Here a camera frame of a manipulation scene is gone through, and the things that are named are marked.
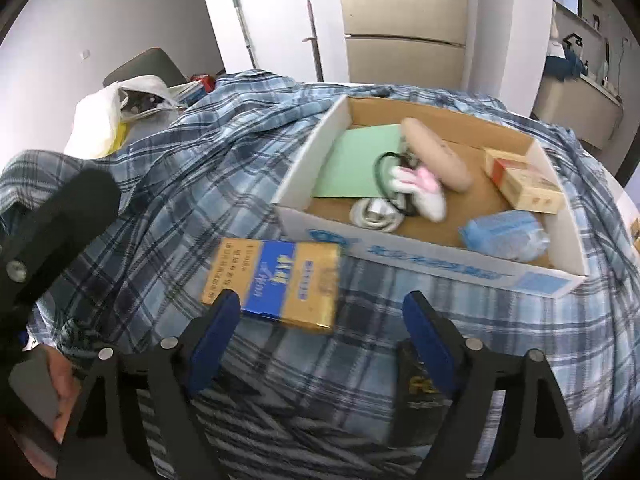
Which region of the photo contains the black cigarette pack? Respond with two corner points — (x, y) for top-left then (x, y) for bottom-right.
(395, 337), (453, 411)

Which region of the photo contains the blue cloth on vanity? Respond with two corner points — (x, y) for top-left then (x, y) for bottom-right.
(545, 47), (586, 81)

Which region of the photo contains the dark wooden stick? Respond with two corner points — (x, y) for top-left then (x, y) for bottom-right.
(302, 0), (326, 83)

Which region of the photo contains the white plastic bag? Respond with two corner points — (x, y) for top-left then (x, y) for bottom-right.
(64, 75), (188, 158)

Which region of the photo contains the white pink plush toy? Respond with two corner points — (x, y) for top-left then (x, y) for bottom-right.
(390, 165), (447, 222)

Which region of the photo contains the beige vanity cabinet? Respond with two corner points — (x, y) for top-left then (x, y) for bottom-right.
(532, 67), (626, 151)

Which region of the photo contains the white coiled cable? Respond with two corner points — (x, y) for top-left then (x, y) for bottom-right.
(349, 197), (406, 233)

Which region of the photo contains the blue gold cigarette pack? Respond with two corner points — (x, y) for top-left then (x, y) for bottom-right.
(201, 239), (342, 335)

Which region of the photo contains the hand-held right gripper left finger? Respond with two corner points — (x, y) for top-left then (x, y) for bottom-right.
(55, 290), (243, 480)

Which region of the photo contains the grey chair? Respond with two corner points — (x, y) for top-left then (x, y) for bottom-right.
(102, 47), (188, 91)

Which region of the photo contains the blue tissue packet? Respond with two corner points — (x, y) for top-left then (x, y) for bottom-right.
(459, 210), (551, 262)

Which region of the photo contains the black door frame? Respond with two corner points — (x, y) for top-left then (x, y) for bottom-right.
(615, 85), (640, 186)

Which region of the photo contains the tan red cigarette pack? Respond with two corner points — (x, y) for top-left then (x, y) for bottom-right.
(483, 147), (566, 215)

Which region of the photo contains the blue plaid shirt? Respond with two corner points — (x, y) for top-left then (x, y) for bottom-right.
(0, 69), (640, 461)

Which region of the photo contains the beige drawer cabinet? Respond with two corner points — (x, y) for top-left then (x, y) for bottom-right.
(336, 0), (471, 92)

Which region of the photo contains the person's left hand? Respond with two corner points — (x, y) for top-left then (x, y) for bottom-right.
(47, 347), (85, 445)

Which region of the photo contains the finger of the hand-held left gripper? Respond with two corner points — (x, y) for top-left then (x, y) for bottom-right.
(0, 167), (122, 361)

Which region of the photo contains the green pouch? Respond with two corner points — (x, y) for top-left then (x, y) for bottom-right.
(312, 125), (407, 198)

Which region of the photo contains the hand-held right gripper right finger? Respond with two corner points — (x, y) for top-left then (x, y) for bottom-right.
(402, 290), (586, 480)

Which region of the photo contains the grey mop handle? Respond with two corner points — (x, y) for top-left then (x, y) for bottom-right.
(227, 0), (258, 68)

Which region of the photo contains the black cord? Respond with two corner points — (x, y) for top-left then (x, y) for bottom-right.
(376, 152), (418, 216)

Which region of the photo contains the white cardboard box tray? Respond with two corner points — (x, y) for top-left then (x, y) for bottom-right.
(274, 94), (591, 300)

